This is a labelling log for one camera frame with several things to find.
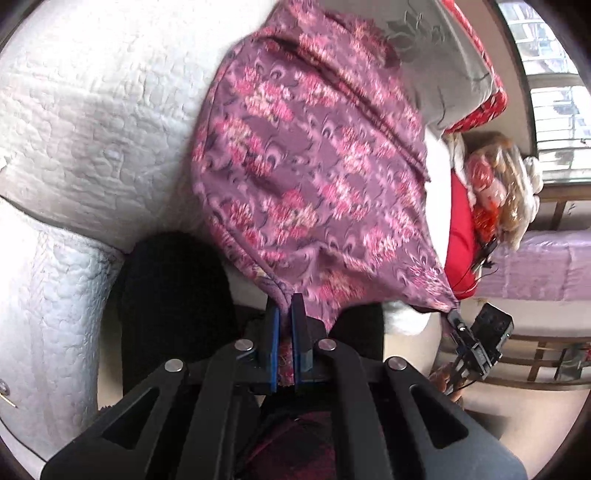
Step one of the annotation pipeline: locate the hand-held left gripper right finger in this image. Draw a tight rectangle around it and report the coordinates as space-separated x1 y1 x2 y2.
291 293 529 480

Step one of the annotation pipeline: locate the window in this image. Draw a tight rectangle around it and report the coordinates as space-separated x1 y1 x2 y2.
496 0 591 185

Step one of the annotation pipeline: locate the red cloth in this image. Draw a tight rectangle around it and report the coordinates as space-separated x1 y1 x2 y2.
445 173 483 298

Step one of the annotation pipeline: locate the thin cable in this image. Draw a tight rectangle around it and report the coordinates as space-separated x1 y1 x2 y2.
455 240 499 291

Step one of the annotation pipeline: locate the person's right hand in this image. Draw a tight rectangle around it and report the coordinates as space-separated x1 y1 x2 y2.
430 362 466 404

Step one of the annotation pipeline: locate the grey flower print pillow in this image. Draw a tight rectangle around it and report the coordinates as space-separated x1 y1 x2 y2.
379 0 504 132

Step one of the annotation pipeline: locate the purple bed cover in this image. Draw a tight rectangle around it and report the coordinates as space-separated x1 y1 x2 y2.
473 231 591 301

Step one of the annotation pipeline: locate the white quilted bed cover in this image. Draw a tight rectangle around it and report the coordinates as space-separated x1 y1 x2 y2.
0 0 451 462

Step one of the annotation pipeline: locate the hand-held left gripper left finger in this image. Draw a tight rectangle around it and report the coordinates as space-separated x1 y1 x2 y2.
41 295 281 480

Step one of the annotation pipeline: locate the wooden bed frame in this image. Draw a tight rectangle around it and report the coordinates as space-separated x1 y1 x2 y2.
489 185 591 393

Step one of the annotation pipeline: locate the purple floral pillowcase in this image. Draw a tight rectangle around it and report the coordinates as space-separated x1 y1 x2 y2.
190 0 460 386

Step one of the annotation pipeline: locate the plastic bag of plush toys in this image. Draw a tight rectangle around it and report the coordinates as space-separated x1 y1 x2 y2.
445 131 546 252

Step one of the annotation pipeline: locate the red patterned pillow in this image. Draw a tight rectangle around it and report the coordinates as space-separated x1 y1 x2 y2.
441 0 509 134

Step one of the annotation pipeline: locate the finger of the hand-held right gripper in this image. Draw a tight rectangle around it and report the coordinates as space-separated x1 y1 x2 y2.
445 308 478 354

